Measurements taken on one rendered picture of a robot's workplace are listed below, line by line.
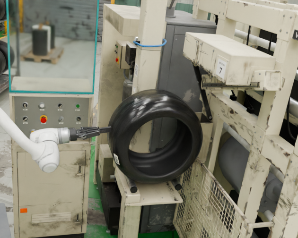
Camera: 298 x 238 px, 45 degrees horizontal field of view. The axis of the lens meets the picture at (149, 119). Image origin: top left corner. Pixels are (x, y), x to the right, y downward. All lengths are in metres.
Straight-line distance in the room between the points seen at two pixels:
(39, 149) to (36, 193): 0.98
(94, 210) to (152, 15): 1.98
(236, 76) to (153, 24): 0.68
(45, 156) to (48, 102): 0.74
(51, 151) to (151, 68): 0.81
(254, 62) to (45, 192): 1.79
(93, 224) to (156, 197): 1.14
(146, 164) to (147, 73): 0.60
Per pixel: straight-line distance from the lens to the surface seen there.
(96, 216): 3.42
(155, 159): 2.42
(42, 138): 2.00
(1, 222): 2.35
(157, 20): 2.22
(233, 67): 1.75
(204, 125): 2.46
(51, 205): 2.90
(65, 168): 2.74
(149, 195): 2.30
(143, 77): 2.27
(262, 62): 1.82
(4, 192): 3.77
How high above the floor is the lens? 2.09
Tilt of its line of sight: 22 degrees down
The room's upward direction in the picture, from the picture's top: 7 degrees clockwise
